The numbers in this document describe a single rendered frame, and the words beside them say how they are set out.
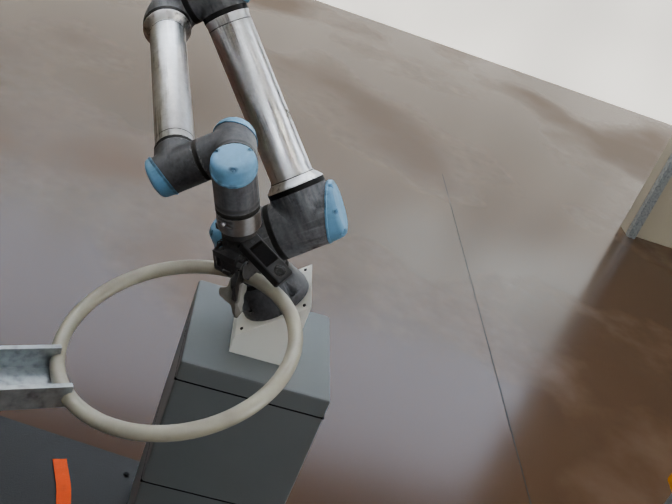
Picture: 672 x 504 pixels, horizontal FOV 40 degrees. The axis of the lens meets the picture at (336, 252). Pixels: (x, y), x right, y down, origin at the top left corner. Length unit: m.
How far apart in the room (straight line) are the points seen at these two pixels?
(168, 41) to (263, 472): 1.16
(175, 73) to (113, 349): 1.80
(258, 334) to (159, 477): 0.50
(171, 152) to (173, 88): 0.21
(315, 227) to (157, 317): 1.79
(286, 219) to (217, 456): 0.68
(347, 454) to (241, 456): 1.15
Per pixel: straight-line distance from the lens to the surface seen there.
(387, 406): 3.94
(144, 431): 1.65
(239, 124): 1.89
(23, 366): 1.83
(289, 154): 2.26
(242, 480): 2.57
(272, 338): 2.38
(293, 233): 2.25
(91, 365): 3.60
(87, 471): 3.18
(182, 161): 1.89
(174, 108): 2.02
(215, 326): 2.48
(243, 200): 1.78
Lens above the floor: 2.25
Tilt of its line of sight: 27 degrees down
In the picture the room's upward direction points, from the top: 22 degrees clockwise
